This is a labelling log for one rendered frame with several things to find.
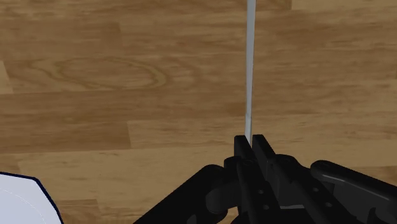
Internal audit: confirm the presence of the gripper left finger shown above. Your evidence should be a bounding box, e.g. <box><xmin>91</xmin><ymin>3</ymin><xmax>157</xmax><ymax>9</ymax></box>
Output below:
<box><xmin>133</xmin><ymin>135</ymin><xmax>281</xmax><ymax>224</ymax></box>

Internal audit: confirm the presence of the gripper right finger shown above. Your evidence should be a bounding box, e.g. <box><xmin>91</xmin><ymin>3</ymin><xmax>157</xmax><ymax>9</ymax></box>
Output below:
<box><xmin>251</xmin><ymin>134</ymin><xmax>397</xmax><ymax>224</ymax></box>

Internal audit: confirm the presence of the thin grey utensil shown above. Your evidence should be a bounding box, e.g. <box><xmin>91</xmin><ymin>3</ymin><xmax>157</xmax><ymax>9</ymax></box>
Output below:
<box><xmin>244</xmin><ymin>0</ymin><xmax>257</xmax><ymax>146</ymax></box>

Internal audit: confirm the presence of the white plate with dark rim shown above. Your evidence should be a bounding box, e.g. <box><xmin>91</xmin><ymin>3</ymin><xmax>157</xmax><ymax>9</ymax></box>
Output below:
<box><xmin>0</xmin><ymin>171</ymin><xmax>65</xmax><ymax>224</ymax></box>

